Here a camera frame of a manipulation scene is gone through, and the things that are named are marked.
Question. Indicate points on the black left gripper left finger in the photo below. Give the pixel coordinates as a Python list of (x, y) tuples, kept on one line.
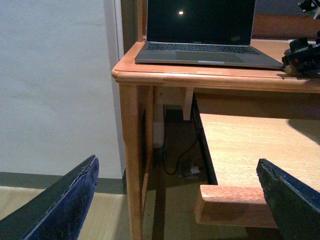
[(57, 213)]

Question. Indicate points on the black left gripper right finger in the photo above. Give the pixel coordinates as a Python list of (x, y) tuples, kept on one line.
[(294, 205)]

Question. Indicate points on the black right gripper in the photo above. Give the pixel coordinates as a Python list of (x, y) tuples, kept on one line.
[(302, 56)]

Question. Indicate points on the wooden pull-out keyboard tray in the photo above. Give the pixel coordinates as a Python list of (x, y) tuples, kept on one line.
[(236, 133)]

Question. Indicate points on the grey open laptop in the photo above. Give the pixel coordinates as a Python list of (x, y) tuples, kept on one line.
[(202, 32)]

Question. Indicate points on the grey power strip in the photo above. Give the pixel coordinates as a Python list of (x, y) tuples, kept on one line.
[(189, 171)]

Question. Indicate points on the wooden desk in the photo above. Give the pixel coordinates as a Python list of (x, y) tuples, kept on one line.
[(142, 87)]

